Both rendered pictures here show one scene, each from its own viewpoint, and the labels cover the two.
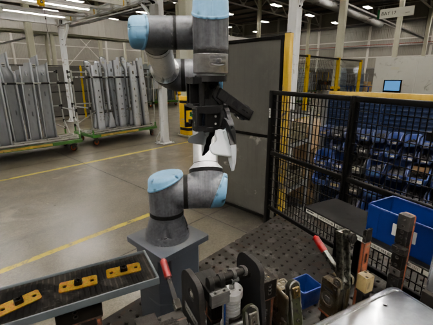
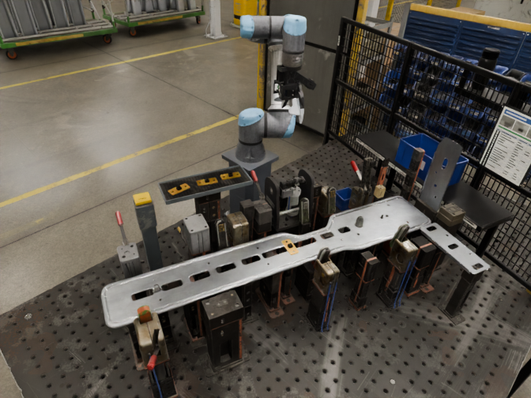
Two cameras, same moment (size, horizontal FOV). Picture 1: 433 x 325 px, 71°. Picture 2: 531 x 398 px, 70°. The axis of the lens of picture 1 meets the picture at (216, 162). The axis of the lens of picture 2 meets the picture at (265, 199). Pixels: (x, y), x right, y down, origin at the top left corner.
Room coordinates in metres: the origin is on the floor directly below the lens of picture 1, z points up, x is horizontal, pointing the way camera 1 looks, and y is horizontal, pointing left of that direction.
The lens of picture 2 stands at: (-0.67, 0.07, 2.06)
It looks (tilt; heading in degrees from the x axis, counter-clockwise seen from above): 37 degrees down; 0
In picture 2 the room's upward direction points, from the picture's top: 3 degrees clockwise
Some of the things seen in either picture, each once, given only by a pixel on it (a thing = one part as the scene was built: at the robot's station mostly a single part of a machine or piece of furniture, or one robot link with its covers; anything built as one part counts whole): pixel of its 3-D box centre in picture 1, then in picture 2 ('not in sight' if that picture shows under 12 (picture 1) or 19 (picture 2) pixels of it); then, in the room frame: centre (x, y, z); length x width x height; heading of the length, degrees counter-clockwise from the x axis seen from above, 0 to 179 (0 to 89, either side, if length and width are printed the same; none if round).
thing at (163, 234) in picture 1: (167, 222); (250, 146); (0.96, 0.17, 1.15); 0.15 x 0.15 x 0.10
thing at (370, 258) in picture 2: not in sight; (363, 282); (0.40, -0.35, 0.84); 0.11 x 0.08 x 0.29; 28
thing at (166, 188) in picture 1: (167, 191); (252, 124); (0.96, 0.16, 1.27); 0.13 x 0.12 x 0.14; 95
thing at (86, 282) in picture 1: (78, 282); (206, 180); (0.62, 0.33, 1.17); 0.08 x 0.04 x 0.01; 113
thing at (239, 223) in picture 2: not in sight; (238, 253); (0.48, 0.19, 0.89); 0.13 x 0.11 x 0.38; 28
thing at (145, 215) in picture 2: not in sight; (151, 242); (0.49, 0.56, 0.92); 0.08 x 0.08 x 0.44; 28
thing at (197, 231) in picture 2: not in sight; (199, 260); (0.42, 0.34, 0.90); 0.13 x 0.10 x 0.41; 28
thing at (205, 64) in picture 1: (211, 65); (292, 58); (0.68, 0.01, 1.66); 0.08 x 0.08 x 0.05
